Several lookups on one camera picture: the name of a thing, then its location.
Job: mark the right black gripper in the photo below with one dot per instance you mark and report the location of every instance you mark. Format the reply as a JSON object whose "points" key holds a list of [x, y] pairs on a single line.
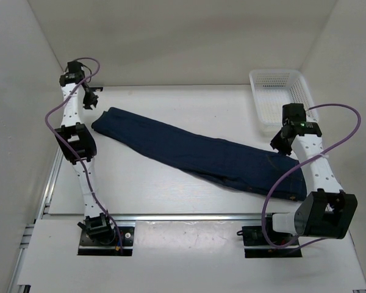
{"points": [[276, 143]]}

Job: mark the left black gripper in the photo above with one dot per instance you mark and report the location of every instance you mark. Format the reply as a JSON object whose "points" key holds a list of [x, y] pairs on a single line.
{"points": [[91, 101]]}

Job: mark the dark blue denim trousers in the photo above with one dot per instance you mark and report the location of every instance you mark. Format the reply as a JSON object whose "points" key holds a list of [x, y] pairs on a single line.
{"points": [[228, 164]]}

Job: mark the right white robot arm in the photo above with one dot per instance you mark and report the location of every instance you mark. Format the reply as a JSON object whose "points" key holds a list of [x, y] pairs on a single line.
{"points": [[327, 210]]}

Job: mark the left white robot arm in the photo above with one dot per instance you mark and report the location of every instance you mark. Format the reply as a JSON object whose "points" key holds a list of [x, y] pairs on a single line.
{"points": [[79, 148]]}

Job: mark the white perforated plastic basket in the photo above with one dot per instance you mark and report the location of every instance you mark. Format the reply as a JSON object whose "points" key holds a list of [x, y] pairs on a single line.
{"points": [[273, 88]]}

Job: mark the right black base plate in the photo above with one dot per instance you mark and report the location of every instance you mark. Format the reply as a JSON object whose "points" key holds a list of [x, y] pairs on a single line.
{"points": [[256, 247]]}

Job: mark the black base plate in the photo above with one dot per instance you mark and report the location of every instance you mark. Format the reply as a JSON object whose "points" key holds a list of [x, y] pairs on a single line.
{"points": [[113, 246], [256, 247]]}

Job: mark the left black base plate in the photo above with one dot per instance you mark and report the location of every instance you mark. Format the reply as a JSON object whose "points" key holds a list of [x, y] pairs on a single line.
{"points": [[113, 246]]}

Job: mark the aluminium frame rail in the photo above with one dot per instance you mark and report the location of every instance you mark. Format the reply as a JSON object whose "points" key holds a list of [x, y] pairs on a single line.
{"points": [[185, 237]]}

